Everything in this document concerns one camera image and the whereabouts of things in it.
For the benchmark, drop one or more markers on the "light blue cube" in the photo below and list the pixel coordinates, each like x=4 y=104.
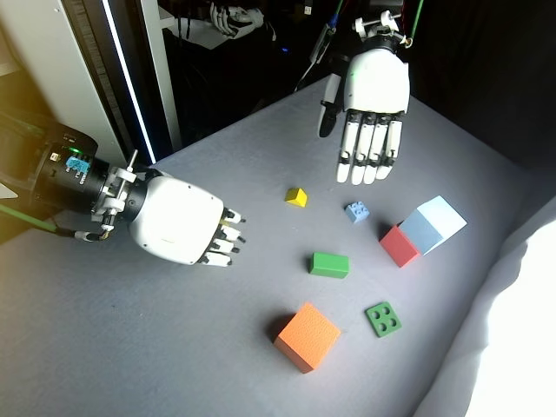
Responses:
x=434 y=221

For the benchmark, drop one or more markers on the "small yellow block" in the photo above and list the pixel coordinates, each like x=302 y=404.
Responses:
x=296 y=198

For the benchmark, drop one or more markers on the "green rectangular block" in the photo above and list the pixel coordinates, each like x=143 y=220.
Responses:
x=329 y=265

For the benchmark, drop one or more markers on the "spare white robot hand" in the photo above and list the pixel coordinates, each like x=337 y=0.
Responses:
x=236 y=19

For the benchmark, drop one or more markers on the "green four-hole brick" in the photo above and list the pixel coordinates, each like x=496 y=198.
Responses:
x=377 y=330

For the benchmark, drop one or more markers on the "grey table cloth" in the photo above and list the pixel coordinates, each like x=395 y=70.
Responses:
x=130 y=339

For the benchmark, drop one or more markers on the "orange cube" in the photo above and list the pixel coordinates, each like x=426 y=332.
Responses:
x=308 y=336

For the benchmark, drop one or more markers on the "small light blue studded brick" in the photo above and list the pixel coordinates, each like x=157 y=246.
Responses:
x=358 y=213

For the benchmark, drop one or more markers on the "white cabinet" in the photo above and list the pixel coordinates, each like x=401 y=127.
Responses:
x=52 y=65

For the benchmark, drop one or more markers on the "red cube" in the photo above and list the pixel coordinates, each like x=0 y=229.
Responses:
x=399 y=249

